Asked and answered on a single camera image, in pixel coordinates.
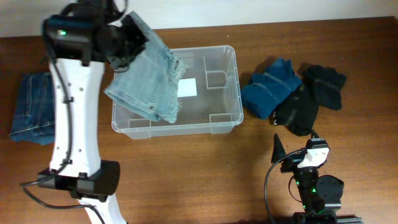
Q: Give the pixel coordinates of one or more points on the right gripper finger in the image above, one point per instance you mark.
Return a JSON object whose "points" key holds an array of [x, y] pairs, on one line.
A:
{"points": [[278, 150], [314, 134]]}

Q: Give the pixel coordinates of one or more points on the white label in bin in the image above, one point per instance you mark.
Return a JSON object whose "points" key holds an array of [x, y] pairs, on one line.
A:
{"points": [[187, 87]]}

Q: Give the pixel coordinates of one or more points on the teal blue garment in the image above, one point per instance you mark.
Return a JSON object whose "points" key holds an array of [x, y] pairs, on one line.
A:
{"points": [[266, 90]]}

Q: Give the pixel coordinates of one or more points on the black garment with tape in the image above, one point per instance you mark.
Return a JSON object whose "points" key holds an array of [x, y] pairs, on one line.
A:
{"points": [[297, 112]]}

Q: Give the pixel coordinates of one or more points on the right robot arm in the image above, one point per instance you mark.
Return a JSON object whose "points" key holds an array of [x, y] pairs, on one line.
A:
{"points": [[320, 196]]}

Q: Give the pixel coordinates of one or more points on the dark blue jeans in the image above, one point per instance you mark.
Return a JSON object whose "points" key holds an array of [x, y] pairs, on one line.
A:
{"points": [[34, 115]]}

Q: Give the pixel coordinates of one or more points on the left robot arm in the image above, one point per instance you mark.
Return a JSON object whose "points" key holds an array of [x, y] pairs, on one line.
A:
{"points": [[80, 41]]}

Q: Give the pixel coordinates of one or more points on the clear plastic storage bin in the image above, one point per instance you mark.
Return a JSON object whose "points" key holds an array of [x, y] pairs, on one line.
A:
{"points": [[216, 109]]}

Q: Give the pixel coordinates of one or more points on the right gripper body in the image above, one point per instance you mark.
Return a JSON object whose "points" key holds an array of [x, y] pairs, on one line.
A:
{"points": [[291, 163]]}

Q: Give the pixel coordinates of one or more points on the light blue jeans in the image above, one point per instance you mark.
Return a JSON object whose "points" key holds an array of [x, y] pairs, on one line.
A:
{"points": [[149, 87]]}

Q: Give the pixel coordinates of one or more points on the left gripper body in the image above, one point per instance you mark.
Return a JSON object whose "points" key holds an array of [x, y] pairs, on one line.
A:
{"points": [[134, 35]]}

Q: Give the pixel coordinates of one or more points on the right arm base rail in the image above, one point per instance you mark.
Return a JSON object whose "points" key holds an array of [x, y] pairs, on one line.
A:
{"points": [[342, 220]]}

